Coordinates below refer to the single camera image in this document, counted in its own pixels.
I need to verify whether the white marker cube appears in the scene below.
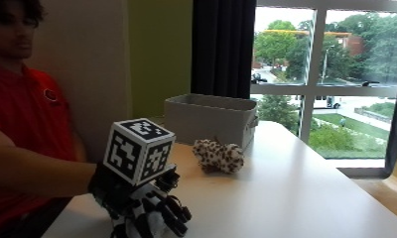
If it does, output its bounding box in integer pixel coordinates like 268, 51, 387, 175
101, 117, 177, 187

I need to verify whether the spotted plush toy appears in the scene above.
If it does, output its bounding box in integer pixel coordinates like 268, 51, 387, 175
190, 137, 246, 176

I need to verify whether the grey fabric storage box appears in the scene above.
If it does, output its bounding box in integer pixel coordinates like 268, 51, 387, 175
162, 92, 261, 151

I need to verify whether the the person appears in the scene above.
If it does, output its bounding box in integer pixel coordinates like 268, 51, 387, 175
0, 0, 99, 238

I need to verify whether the white window frame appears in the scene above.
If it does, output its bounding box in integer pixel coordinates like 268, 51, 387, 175
249, 0, 397, 171

